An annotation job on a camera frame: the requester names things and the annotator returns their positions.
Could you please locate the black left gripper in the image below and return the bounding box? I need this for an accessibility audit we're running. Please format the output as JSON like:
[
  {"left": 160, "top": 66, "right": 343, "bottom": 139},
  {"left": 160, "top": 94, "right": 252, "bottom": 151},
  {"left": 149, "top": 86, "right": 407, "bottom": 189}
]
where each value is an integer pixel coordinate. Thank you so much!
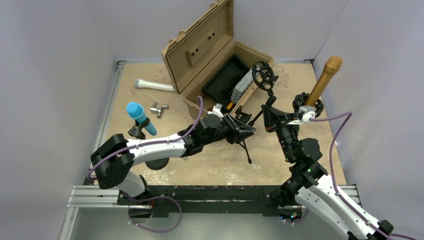
[{"left": 202, "top": 113, "right": 255, "bottom": 146}]

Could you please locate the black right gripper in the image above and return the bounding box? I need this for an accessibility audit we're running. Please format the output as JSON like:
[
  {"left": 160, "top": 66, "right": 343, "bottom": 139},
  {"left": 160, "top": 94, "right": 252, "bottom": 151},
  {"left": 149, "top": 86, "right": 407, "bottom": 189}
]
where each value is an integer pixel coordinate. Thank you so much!
[{"left": 261, "top": 104, "right": 299, "bottom": 162}]

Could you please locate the black tripod shock mount stand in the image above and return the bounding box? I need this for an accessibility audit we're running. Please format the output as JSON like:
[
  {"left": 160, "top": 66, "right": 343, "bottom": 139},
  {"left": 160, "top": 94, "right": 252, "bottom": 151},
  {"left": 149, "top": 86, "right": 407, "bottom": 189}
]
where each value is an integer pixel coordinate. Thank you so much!
[{"left": 234, "top": 60, "right": 279, "bottom": 164}]

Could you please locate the black round-base clip stand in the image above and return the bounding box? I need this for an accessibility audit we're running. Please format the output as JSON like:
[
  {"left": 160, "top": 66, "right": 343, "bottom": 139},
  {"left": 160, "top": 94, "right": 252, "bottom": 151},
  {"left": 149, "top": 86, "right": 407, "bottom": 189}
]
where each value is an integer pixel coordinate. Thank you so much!
[{"left": 127, "top": 118, "right": 170, "bottom": 171}]

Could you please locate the blue microphone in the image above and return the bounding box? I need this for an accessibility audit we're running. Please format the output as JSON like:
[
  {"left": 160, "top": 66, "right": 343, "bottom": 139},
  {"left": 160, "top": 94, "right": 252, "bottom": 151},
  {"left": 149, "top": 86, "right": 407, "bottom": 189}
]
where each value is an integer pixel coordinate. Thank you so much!
[{"left": 126, "top": 102, "right": 157, "bottom": 136}]

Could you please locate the white mesh-head microphone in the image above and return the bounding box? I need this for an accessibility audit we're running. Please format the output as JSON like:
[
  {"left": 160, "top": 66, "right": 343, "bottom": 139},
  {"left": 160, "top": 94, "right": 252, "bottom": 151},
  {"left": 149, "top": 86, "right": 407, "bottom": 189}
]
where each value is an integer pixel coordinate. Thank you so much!
[{"left": 134, "top": 78, "right": 175, "bottom": 92}]

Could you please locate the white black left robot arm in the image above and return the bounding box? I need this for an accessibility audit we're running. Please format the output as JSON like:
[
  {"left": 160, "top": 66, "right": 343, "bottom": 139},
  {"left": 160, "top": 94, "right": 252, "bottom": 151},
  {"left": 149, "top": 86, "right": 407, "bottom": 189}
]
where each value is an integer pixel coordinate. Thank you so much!
[{"left": 90, "top": 113, "right": 256, "bottom": 205}]

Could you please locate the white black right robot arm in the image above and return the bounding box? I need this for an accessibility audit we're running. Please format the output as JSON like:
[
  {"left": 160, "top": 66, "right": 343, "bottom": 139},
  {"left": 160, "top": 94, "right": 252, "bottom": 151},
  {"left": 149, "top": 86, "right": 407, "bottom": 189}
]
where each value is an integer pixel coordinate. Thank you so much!
[{"left": 261, "top": 104, "right": 394, "bottom": 240}]

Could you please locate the gold microphone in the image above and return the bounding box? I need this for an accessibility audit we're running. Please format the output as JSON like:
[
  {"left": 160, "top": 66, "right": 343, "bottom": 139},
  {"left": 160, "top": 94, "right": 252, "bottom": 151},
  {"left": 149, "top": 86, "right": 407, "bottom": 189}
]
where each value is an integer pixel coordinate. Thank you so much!
[{"left": 304, "top": 55, "right": 343, "bottom": 107}]

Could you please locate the grey plastic bit box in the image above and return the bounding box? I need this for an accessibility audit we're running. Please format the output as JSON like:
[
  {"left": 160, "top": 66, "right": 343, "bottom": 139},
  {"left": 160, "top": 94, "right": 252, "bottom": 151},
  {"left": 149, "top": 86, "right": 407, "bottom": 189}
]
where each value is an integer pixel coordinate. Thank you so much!
[{"left": 230, "top": 69, "right": 254, "bottom": 104}]

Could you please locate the black tool tray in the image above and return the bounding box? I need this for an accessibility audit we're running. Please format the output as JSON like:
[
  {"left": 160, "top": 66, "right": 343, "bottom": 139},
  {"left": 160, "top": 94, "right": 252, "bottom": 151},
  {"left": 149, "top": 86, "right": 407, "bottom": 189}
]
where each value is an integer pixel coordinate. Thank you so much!
[{"left": 202, "top": 54, "right": 249, "bottom": 104}]

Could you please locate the tan plastic tool case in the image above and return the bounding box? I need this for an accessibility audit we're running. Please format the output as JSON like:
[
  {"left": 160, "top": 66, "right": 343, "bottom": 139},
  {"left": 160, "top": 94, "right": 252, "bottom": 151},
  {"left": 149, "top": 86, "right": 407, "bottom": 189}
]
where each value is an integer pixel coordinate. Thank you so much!
[{"left": 161, "top": 0, "right": 275, "bottom": 119}]

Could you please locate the chrome angle valve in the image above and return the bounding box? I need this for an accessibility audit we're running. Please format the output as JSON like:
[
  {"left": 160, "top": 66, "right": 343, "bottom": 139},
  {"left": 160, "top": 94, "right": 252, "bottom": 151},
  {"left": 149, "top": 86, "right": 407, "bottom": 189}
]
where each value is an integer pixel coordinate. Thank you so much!
[{"left": 150, "top": 102, "right": 169, "bottom": 119}]

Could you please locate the yellow handle screwdriver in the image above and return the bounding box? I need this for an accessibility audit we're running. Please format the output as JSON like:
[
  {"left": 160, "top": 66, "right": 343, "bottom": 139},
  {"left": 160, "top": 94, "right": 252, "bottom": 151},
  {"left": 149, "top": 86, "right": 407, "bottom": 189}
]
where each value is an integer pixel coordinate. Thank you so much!
[{"left": 226, "top": 102, "right": 235, "bottom": 110}]

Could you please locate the black round-base shock mount stand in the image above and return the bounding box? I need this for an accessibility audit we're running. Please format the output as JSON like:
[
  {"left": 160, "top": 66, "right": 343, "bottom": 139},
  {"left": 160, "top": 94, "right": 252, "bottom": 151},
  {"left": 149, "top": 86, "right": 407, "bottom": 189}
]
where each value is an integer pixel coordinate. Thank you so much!
[{"left": 292, "top": 92, "right": 325, "bottom": 118}]

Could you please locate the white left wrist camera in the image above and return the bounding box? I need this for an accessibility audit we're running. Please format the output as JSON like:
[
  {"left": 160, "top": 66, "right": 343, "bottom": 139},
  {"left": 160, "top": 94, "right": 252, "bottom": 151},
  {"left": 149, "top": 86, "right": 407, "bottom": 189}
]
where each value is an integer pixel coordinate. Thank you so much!
[{"left": 207, "top": 103, "right": 224, "bottom": 118}]

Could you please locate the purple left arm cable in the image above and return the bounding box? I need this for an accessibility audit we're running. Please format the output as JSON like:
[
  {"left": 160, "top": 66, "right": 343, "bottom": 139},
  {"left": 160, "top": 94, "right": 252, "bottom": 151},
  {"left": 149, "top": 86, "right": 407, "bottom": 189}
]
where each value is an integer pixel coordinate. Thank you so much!
[{"left": 86, "top": 95, "right": 216, "bottom": 180}]

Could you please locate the black mounting base plate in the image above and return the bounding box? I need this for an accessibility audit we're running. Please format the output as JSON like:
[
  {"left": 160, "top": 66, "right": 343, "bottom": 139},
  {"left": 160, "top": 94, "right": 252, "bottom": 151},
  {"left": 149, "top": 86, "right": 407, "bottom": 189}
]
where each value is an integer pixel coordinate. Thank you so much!
[{"left": 117, "top": 184, "right": 304, "bottom": 220}]

